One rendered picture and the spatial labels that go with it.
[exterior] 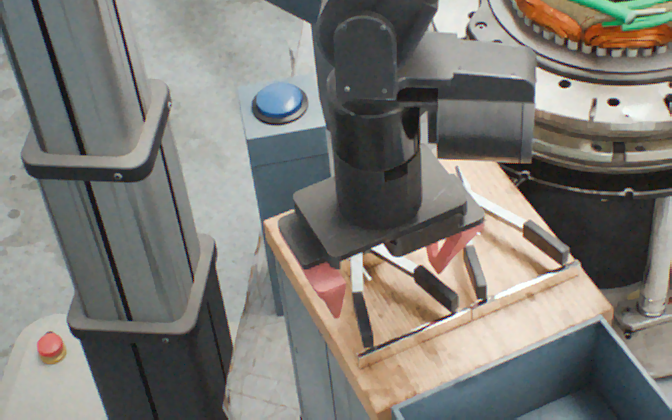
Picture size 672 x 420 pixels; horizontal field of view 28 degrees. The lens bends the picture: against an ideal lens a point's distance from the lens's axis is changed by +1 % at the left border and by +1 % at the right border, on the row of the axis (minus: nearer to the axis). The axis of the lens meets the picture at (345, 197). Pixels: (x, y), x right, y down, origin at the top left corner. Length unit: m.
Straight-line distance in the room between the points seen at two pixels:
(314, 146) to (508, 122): 0.40
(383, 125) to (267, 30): 2.08
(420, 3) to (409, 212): 0.17
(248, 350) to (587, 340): 0.44
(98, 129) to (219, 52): 1.55
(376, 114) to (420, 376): 0.22
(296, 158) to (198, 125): 1.51
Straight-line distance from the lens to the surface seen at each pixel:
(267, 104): 1.15
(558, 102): 1.06
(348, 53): 0.75
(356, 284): 0.94
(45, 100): 1.28
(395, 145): 0.80
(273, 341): 1.31
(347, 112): 0.78
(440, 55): 0.79
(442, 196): 0.87
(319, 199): 0.88
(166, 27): 2.91
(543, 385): 0.99
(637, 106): 1.07
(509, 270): 0.98
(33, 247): 2.52
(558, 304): 0.97
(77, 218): 1.38
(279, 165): 1.16
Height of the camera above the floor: 1.83
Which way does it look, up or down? 47 degrees down
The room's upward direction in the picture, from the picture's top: 6 degrees counter-clockwise
